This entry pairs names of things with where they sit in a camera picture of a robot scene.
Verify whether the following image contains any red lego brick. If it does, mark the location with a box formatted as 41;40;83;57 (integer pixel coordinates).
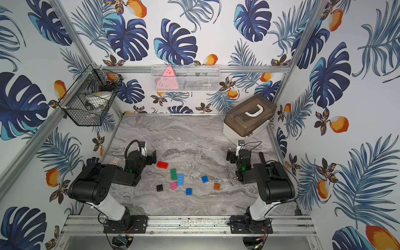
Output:
157;161;169;169

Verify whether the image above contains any green lego brick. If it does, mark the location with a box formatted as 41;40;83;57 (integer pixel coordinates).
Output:
170;169;178;181

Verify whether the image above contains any pink lego brick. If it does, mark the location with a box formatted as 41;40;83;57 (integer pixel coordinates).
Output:
170;182;178;190

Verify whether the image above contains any light blue lego brick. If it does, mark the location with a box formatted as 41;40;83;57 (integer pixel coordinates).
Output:
177;174;184;186

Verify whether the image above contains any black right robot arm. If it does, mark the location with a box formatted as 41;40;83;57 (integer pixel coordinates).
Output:
227;149;296;234

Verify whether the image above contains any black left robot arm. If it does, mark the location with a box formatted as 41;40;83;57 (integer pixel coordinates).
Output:
68;151;157;233

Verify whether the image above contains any black lego brick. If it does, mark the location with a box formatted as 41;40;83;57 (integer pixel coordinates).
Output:
156;184;164;192

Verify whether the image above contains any brown lidded storage box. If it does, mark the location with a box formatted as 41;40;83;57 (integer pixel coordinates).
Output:
223;95;277;145

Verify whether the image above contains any white object in basket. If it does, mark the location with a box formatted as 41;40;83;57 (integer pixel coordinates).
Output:
84;91;112;110

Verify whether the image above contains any pink triangle object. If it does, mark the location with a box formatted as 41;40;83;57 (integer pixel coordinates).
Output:
155;66;179;92

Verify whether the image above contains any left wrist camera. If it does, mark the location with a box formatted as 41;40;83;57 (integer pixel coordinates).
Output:
139;141;147;157

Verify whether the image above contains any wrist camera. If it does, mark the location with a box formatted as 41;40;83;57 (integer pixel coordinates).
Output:
237;140;245;151
139;141;147;157

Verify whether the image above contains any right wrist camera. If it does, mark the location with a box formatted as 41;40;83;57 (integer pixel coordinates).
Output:
237;140;245;151

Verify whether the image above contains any black wire basket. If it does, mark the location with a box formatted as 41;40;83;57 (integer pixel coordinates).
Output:
57;65;124;127

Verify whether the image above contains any white wire shelf basket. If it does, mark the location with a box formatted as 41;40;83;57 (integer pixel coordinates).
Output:
151;65;220;92

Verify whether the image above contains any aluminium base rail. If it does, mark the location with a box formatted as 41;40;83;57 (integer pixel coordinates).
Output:
60;214;317;237

